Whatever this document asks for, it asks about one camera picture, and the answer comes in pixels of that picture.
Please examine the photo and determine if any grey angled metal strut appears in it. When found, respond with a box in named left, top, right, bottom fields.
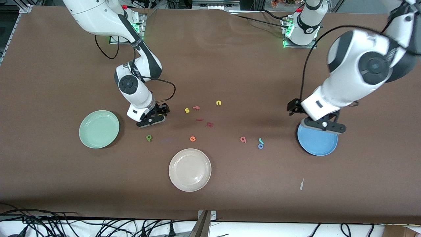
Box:
left=188, top=211, right=211, bottom=237

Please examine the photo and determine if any aluminium table frame rail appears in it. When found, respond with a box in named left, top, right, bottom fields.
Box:
left=0, top=4, right=33, bottom=65

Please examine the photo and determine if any blue round plate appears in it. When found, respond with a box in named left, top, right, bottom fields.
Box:
left=297, top=123, right=338, bottom=156

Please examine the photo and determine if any brown cardboard box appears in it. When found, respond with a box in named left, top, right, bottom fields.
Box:
left=383, top=224, right=421, bottom=237

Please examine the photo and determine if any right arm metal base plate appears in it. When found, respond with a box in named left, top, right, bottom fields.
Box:
left=110, top=13, right=147, bottom=45

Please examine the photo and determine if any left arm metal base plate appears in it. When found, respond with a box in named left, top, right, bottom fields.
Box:
left=281, top=16, right=318, bottom=49

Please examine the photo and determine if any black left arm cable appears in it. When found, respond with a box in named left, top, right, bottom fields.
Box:
left=300, top=0, right=408, bottom=101

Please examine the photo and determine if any grey metal equipment box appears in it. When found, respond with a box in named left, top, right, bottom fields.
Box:
left=192, top=0, right=240, bottom=10

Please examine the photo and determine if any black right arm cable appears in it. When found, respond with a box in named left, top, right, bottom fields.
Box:
left=95, top=35, right=176, bottom=103

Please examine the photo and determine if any small metal edge bracket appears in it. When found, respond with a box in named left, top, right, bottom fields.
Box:
left=197, top=210, right=217, bottom=221

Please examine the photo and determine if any beige round plate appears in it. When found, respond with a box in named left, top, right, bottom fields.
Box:
left=168, top=148, right=212, bottom=192

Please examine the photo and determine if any black base power cable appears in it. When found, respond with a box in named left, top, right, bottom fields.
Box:
left=229, top=9, right=290, bottom=29

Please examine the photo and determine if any light green round plate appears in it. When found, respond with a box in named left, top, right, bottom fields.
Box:
left=79, top=110, right=120, bottom=149

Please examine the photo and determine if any tangled black cable bundle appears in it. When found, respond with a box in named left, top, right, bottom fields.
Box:
left=0, top=203, right=198, bottom=237

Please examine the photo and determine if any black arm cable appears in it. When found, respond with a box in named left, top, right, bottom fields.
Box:
left=300, top=0, right=408, bottom=101
left=95, top=35, right=176, bottom=103

